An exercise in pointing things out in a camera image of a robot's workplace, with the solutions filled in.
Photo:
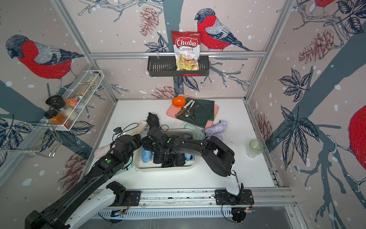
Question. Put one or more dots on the clear green glass jar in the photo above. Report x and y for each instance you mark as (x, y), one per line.
(255, 148)

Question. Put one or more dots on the dark green cloth napkin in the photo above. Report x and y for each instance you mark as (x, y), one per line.
(204, 113)

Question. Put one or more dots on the Chuba cassava chips bag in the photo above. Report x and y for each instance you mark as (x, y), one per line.
(186, 50)

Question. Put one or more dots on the orange spice jar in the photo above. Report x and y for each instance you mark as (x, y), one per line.
(57, 118)

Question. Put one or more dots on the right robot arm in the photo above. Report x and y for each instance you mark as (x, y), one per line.
(217, 155)

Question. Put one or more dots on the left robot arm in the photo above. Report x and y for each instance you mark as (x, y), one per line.
(57, 214)

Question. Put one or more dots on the white storage box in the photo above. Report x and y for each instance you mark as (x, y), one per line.
(150, 166)

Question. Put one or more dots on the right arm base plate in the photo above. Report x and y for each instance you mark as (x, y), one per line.
(222, 197)

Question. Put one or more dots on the orange plastic bowl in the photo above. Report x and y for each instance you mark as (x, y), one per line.
(179, 102)

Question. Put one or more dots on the light blue umbrella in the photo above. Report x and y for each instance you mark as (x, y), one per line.
(146, 150)
(188, 157)

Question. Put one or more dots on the dark small spoon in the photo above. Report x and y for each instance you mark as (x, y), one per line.
(193, 116)

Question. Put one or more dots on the black wall basket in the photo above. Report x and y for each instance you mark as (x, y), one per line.
(165, 66)

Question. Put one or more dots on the white wire spice rack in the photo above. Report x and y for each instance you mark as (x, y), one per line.
(76, 98)

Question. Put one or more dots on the beige folded umbrella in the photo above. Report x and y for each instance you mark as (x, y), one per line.
(140, 128)

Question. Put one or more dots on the black umbrella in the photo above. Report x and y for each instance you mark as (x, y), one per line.
(168, 161)
(153, 120)
(158, 158)
(179, 160)

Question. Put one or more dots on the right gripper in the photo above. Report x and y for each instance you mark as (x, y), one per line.
(147, 142)

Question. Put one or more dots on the black lid spice jar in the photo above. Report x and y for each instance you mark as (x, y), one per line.
(56, 102)

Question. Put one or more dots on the mint green umbrella right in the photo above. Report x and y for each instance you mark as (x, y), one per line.
(198, 133)

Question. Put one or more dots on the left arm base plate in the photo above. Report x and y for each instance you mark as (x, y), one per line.
(127, 198)

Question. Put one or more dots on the pink folded umbrella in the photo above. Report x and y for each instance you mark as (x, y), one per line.
(100, 152)

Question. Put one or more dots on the silver spoon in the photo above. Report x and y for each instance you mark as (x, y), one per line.
(187, 113)

